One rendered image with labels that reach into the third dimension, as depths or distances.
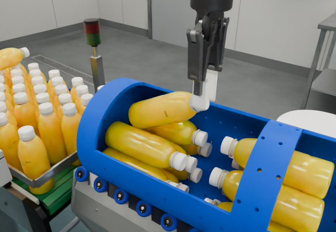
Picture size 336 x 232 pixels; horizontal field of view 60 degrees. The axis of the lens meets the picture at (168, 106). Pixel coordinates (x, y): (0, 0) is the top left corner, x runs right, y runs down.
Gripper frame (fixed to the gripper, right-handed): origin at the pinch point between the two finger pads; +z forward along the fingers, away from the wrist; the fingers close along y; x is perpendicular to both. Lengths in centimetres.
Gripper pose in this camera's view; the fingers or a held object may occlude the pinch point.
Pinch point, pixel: (204, 90)
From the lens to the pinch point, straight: 61.2
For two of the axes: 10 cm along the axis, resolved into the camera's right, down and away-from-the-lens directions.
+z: 0.0, 8.6, 5.0
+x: -8.4, -2.8, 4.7
